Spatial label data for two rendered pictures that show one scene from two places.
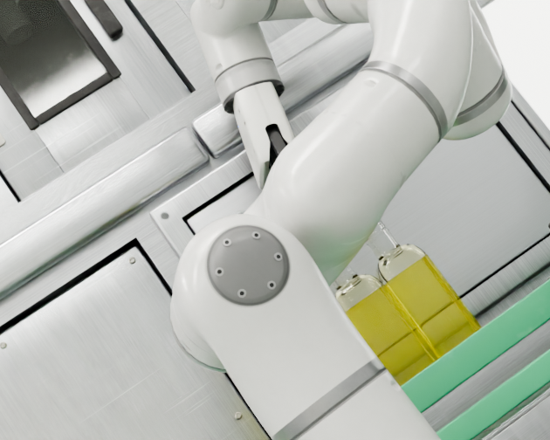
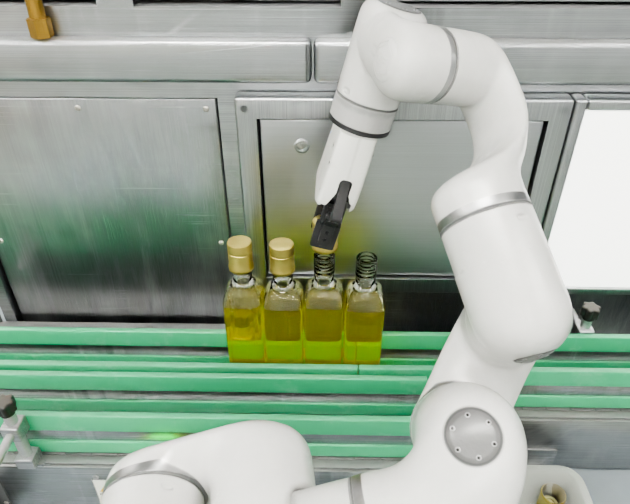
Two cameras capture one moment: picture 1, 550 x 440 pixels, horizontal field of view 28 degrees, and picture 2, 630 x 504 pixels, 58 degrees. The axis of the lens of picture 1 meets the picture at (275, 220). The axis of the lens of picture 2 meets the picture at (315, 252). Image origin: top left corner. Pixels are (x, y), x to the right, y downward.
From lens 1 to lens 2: 0.88 m
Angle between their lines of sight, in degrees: 47
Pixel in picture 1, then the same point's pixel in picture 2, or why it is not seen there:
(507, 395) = (346, 451)
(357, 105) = not seen: outside the picture
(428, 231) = (417, 231)
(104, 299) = (170, 122)
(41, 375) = (99, 145)
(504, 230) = not seen: hidden behind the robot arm
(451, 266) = (412, 258)
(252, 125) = (332, 172)
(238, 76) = (354, 117)
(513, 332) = (378, 431)
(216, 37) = (362, 66)
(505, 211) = not seen: hidden behind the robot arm
